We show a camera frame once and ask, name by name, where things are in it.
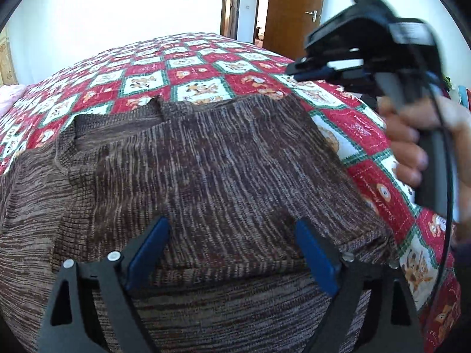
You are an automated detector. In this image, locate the red checked printed blanket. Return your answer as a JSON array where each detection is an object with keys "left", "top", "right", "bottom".
[{"left": 0, "top": 31, "right": 462, "bottom": 353}]

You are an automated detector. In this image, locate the brown wooden door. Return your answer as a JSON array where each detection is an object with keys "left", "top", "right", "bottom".
[{"left": 263, "top": 0, "right": 328, "bottom": 60}]

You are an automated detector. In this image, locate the dark wooden door frame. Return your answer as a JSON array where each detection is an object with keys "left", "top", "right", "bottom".
[{"left": 220, "top": 0, "right": 272, "bottom": 45}]

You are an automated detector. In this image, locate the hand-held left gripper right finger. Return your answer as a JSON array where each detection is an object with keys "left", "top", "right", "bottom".
[{"left": 294, "top": 219, "right": 429, "bottom": 353}]

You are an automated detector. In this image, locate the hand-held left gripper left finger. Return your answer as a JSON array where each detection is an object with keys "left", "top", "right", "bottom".
[{"left": 35, "top": 217, "right": 172, "bottom": 353}]

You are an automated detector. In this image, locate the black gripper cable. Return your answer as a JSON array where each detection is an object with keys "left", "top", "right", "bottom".
[{"left": 415, "top": 77, "right": 457, "bottom": 343}]

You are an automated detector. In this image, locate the pink pillow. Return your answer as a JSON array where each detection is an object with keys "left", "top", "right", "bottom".
[{"left": 0, "top": 84, "right": 27, "bottom": 120}]

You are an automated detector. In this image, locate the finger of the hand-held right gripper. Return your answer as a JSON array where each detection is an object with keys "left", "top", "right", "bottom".
[
  {"left": 286, "top": 49, "right": 365, "bottom": 75},
  {"left": 293, "top": 64, "right": 373, "bottom": 84}
]

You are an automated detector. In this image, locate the brown knit sweater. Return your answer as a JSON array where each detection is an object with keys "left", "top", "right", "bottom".
[{"left": 0, "top": 94, "right": 401, "bottom": 353}]

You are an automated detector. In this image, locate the green and blue clutter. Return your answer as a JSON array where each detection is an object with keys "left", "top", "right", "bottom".
[{"left": 442, "top": 75, "right": 471, "bottom": 111}]

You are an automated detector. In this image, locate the person's right hand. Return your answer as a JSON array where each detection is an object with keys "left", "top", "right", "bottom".
[{"left": 378, "top": 95, "right": 471, "bottom": 226}]

